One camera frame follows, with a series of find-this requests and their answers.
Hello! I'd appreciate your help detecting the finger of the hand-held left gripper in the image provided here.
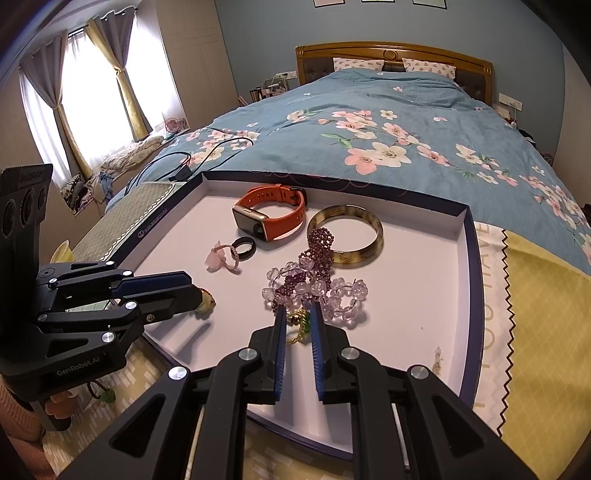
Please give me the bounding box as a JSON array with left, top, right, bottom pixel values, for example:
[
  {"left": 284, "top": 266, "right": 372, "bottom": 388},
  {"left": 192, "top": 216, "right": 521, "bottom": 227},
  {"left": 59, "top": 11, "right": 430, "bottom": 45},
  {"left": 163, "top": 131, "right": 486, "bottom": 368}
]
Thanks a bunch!
[
  {"left": 38, "top": 285, "right": 204, "bottom": 346},
  {"left": 46, "top": 260, "right": 195, "bottom": 300}
]

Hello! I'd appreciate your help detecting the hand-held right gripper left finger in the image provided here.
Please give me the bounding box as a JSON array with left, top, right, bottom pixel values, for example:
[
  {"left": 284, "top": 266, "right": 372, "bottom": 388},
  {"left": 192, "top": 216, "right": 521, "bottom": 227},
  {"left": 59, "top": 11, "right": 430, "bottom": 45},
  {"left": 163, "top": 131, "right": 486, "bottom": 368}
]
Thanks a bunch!
[{"left": 58, "top": 304, "right": 288, "bottom": 480}]

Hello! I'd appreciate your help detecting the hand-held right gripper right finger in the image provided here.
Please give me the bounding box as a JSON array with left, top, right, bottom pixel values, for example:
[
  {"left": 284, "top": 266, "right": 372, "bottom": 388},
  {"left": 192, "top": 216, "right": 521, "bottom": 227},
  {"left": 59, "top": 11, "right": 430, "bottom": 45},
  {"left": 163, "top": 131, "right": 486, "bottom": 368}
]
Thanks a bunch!
[{"left": 308, "top": 302, "right": 539, "bottom": 480}]

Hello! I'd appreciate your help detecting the pale green yellow ornament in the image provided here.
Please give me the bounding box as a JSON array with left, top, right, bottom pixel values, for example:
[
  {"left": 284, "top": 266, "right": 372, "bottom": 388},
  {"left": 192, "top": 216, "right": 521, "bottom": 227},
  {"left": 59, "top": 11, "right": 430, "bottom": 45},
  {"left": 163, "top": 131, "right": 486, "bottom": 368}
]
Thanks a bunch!
[{"left": 193, "top": 288, "right": 217, "bottom": 319}]

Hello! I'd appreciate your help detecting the green gold wire ring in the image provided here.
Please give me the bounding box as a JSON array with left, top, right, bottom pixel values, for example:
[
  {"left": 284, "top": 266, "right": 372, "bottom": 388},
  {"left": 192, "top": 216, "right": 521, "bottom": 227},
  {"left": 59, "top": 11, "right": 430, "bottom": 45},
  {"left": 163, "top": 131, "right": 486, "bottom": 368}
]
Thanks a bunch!
[{"left": 285, "top": 309, "right": 315, "bottom": 347}]

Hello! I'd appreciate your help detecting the pink flower ring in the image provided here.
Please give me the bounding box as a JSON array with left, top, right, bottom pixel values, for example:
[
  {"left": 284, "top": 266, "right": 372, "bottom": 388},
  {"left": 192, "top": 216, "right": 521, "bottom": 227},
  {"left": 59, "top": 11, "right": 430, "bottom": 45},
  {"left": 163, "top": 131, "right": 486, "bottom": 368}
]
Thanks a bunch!
[{"left": 204, "top": 243, "right": 242, "bottom": 274}]

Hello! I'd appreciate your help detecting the clear crystal bead bracelet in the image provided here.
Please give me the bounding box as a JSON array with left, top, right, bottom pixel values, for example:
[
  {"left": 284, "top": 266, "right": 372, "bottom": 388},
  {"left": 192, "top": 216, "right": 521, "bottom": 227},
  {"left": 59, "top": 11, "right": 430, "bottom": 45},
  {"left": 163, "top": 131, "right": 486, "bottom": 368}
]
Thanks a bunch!
[{"left": 262, "top": 258, "right": 370, "bottom": 325}]

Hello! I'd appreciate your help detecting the dark blue shallow box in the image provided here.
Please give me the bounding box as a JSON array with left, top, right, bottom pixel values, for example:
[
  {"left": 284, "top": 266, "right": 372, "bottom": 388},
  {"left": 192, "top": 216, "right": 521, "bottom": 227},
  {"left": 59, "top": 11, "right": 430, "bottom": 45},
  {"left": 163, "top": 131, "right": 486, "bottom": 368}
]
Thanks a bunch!
[{"left": 104, "top": 171, "right": 484, "bottom": 462}]

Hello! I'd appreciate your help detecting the black ring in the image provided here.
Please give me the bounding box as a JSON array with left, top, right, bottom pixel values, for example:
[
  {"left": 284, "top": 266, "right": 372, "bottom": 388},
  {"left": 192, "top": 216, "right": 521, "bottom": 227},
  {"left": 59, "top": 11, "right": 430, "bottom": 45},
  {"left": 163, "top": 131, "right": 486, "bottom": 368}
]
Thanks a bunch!
[{"left": 230, "top": 236, "right": 257, "bottom": 260}]

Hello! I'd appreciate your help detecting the purple bead bracelet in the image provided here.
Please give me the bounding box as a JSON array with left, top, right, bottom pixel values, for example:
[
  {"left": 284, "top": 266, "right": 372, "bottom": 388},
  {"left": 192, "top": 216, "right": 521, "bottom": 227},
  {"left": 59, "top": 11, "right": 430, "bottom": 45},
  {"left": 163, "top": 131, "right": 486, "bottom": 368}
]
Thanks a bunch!
[{"left": 271, "top": 226, "right": 336, "bottom": 311}]

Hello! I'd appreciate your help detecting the person's left forearm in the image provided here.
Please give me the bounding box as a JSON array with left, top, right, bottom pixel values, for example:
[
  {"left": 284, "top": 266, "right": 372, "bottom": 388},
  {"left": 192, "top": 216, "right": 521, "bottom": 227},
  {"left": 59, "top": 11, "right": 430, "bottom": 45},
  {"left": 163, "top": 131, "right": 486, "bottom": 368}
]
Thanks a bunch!
[{"left": 0, "top": 376, "right": 45, "bottom": 446}]

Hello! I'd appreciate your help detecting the person's left hand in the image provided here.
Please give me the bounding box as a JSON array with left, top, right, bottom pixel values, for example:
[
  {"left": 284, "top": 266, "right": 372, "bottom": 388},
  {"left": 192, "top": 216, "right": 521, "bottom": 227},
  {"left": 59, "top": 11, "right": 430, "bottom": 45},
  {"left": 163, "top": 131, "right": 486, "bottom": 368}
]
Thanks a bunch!
[{"left": 44, "top": 389, "right": 80, "bottom": 419}]

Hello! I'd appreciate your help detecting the pale yellow container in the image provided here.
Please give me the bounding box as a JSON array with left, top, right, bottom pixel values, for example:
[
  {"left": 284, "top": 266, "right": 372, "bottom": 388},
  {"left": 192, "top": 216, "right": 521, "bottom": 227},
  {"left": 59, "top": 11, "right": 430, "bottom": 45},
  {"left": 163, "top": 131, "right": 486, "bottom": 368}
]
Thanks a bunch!
[{"left": 50, "top": 239, "right": 75, "bottom": 265}]

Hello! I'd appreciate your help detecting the amber bangle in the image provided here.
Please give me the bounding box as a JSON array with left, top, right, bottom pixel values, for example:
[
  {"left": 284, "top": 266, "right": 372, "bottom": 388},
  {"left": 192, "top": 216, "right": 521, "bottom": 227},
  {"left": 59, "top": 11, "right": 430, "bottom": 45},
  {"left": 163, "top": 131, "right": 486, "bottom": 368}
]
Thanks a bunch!
[{"left": 305, "top": 203, "right": 385, "bottom": 270}]

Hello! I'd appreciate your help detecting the orange smartwatch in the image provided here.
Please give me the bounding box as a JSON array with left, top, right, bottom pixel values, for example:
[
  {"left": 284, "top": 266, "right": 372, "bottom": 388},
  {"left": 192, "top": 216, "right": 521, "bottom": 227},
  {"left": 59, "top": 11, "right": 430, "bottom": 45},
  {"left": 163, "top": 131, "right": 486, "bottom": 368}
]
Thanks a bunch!
[{"left": 232, "top": 183, "right": 310, "bottom": 243}]

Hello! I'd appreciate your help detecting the folded pale bedding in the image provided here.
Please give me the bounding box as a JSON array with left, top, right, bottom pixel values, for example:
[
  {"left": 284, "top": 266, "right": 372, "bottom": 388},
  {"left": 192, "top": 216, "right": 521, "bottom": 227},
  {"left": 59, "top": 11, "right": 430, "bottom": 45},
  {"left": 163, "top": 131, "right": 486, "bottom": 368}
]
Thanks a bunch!
[{"left": 101, "top": 136, "right": 165, "bottom": 172}]

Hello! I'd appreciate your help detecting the bedside table clutter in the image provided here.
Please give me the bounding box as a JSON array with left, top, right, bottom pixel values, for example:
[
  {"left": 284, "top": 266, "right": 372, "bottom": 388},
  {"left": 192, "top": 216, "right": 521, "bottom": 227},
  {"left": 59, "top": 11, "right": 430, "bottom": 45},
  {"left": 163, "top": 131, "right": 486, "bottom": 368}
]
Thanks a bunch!
[{"left": 238, "top": 76, "right": 298, "bottom": 105}]

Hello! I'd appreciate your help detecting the grey and yellow curtain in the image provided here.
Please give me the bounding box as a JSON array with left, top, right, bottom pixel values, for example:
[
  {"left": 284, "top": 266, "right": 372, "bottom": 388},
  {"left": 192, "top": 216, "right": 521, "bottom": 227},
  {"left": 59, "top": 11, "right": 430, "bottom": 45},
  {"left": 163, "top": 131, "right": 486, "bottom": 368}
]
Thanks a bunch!
[
  {"left": 18, "top": 34, "right": 93, "bottom": 182},
  {"left": 85, "top": 9, "right": 154, "bottom": 142}
]

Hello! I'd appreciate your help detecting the blue floral quilt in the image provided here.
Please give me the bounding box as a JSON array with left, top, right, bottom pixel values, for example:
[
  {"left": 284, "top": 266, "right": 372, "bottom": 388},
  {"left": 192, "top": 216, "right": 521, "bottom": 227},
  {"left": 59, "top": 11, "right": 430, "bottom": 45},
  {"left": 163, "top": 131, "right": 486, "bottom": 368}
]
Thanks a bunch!
[{"left": 106, "top": 69, "right": 591, "bottom": 269}]

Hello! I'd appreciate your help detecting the white dotted pillow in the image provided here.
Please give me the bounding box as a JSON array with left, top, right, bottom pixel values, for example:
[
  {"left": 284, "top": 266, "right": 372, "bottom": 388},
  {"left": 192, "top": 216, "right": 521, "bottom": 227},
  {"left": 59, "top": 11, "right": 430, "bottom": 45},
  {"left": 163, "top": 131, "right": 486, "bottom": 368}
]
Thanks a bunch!
[
  {"left": 401, "top": 57, "right": 458, "bottom": 79},
  {"left": 333, "top": 56, "right": 385, "bottom": 73}
]

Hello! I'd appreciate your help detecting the wooden headboard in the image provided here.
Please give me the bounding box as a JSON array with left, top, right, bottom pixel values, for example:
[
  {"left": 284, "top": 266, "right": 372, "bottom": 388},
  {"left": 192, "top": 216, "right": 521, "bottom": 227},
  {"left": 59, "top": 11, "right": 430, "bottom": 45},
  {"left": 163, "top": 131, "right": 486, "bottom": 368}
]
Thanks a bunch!
[{"left": 295, "top": 43, "right": 495, "bottom": 105}]

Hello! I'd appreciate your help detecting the black charger cable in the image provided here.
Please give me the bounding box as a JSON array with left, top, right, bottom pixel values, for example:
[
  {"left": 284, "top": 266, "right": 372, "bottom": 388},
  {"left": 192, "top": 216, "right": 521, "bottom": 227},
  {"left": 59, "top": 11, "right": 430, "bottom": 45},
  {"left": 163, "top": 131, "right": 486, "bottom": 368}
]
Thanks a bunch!
[{"left": 124, "top": 136, "right": 256, "bottom": 195}]

